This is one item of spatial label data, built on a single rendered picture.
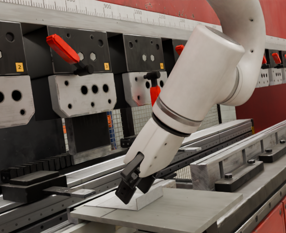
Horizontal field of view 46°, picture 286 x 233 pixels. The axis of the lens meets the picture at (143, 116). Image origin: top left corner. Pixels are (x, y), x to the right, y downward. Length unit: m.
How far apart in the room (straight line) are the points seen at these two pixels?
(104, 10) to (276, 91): 2.13
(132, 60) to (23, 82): 0.29
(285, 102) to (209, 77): 2.24
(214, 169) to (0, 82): 0.75
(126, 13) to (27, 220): 0.55
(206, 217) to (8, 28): 0.42
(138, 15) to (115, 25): 0.09
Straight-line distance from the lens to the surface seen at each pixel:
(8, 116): 0.56
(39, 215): 0.94
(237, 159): 1.27
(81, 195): 0.76
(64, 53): 0.59
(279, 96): 2.74
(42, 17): 0.63
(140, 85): 0.78
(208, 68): 0.50
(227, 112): 8.35
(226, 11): 0.58
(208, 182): 1.07
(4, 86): 0.56
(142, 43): 0.82
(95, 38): 0.70
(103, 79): 0.69
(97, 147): 0.71
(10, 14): 0.60
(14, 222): 0.90
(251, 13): 0.57
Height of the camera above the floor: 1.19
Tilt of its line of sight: 3 degrees down
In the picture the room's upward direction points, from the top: 7 degrees counter-clockwise
